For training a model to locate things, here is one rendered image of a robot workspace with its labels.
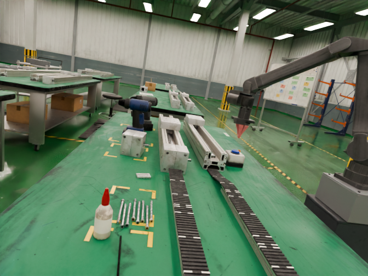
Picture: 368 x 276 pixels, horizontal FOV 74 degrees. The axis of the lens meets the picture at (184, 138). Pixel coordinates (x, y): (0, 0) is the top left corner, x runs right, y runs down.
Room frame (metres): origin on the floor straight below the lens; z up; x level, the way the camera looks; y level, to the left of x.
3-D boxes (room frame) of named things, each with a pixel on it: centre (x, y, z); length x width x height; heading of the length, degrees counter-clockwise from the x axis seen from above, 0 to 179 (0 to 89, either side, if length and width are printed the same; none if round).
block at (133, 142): (1.08, 0.21, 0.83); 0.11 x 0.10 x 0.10; 91
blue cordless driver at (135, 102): (1.30, 0.30, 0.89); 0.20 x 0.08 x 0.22; 100
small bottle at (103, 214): (0.48, 0.14, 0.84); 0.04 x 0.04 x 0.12
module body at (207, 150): (1.43, -0.09, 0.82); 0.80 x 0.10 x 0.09; 9
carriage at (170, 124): (1.40, 0.10, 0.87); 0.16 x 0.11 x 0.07; 9
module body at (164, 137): (1.40, 0.10, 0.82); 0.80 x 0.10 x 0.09; 9
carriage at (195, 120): (1.68, -0.05, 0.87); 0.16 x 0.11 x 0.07; 9
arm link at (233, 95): (1.20, -0.23, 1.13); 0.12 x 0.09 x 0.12; 54
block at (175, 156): (0.97, 0.01, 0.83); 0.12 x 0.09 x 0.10; 99
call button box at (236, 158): (1.18, -0.26, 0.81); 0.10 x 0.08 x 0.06; 99
